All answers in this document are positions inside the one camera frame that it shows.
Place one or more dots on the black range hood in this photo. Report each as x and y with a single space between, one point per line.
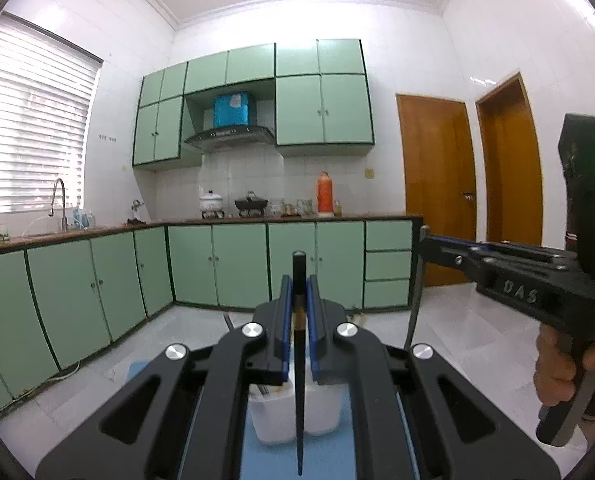
227 136

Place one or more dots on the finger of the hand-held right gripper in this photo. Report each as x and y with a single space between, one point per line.
447 256
457 241

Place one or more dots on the white window blinds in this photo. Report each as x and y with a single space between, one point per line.
32 125

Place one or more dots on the green kitchen cabinets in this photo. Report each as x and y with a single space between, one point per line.
322 110
237 265

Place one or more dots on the green lower kitchen cabinets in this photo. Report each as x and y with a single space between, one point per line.
237 265

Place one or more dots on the white plastic utensil holder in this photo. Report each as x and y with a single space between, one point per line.
272 420

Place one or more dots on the grey chopstick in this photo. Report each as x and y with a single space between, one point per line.
417 285

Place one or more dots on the bottles beside sink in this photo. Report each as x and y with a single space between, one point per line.
83 218

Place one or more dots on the orange thermos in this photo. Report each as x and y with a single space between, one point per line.
325 195

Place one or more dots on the white cooking pot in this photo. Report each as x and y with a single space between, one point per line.
211 205

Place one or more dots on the blue box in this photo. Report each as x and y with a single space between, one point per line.
232 110

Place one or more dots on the green upper kitchen cabinets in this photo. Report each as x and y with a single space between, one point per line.
322 110

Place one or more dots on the metal kitchen faucet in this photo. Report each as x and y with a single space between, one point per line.
59 195

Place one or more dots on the person's right hand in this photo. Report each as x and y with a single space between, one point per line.
555 365

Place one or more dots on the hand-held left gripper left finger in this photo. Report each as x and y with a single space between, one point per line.
288 330

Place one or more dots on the black wok with lid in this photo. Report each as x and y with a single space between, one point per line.
251 204

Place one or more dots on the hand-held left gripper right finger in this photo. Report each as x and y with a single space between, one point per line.
313 330

